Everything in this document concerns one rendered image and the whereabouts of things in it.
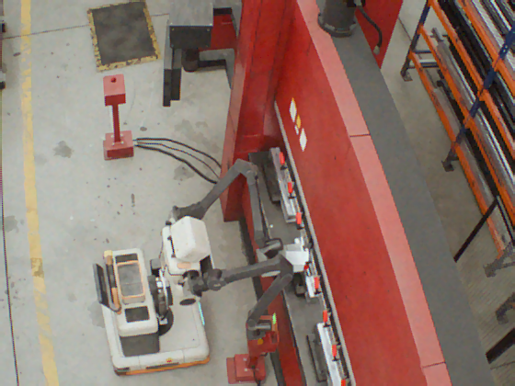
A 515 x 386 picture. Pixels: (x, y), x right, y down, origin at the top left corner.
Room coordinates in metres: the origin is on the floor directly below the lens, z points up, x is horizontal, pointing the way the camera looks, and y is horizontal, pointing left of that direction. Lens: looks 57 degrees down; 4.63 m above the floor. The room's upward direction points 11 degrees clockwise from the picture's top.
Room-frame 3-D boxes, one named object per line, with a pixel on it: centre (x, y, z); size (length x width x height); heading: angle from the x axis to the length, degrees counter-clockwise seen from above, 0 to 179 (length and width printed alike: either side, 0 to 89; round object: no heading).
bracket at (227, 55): (3.12, 0.39, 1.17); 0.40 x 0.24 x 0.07; 22
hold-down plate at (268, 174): (2.55, -0.07, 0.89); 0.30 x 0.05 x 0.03; 22
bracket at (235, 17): (3.12, 0.39, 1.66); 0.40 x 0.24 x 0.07; 22
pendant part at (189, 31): (2.99, 0.59, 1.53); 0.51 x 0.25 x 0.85; 12
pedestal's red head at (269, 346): (1.58, -0.19, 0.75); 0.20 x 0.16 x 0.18; 15
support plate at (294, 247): (1.96, -0.21, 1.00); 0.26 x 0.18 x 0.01; 112
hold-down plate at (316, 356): (1.43, -0.52, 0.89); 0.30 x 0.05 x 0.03; 22
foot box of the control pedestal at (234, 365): (1.57, -0.16, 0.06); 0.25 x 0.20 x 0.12; 105
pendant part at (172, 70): (2.93, 0.67, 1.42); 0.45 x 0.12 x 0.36; 12
